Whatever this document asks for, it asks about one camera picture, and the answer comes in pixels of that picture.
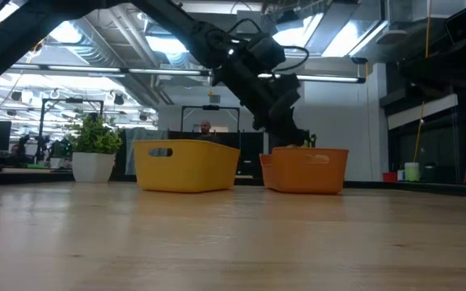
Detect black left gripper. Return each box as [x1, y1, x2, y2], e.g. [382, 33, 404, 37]
[212, 60, 306, 148]

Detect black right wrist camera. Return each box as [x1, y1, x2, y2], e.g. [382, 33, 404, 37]
[444, 4, 466, 44]

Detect yellow hanging cable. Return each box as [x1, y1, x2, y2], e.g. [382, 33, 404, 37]
[413, 0, 432, 162]

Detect long linear ceiling light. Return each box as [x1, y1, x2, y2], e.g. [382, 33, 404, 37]
[8, 62, 366, 84]

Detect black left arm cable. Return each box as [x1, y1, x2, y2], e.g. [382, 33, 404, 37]
[227, 18, 311, 74]

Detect black gantry frame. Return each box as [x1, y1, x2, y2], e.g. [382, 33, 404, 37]
[180, 104, 241, 133]
[36, 98, 105, 161]

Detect pale green cup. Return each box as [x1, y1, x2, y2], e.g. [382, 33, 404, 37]
[405, 162, 420, 182]

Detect yellow plastic bin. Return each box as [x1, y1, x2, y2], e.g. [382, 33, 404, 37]
[134, 139, 241, 193]

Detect black desk partition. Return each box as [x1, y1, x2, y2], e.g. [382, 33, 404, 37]
[167, 129, 265, 179]

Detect person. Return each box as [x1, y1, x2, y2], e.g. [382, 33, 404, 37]
[194, 119, 221, 143]

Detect green plant in white pot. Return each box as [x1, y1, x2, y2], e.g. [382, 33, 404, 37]
[70, 114, 124, 183]

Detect grey fabric panel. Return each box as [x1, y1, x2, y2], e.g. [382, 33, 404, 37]
[124, 127, 169, 175]

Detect orange plastic bin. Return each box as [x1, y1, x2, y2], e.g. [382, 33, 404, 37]
[259, 145, 350, 196]

